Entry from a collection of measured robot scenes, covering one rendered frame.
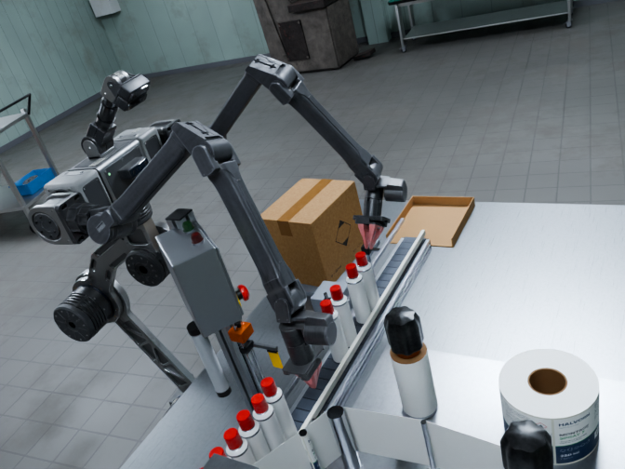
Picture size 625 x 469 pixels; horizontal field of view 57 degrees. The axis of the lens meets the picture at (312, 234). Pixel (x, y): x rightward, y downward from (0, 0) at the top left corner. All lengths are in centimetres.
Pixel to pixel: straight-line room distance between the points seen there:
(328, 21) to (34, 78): 485
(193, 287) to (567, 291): 116
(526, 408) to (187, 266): 75
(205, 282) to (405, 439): 55
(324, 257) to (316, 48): 631
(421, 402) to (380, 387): 17
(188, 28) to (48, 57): 228
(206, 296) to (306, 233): 78
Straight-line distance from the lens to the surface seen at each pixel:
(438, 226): 228
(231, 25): 1013
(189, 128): 134
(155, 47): 1108
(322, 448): 138
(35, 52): 1047
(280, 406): 144
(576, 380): 138
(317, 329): 130
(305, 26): 812
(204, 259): 118
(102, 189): 176
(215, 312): 125
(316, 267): 201
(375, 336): 177
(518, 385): 136
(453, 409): 152
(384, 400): 157
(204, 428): 176
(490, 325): 181
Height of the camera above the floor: 201
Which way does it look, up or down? 29 degrees down
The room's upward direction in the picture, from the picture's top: 16 degrees counter-clockwise
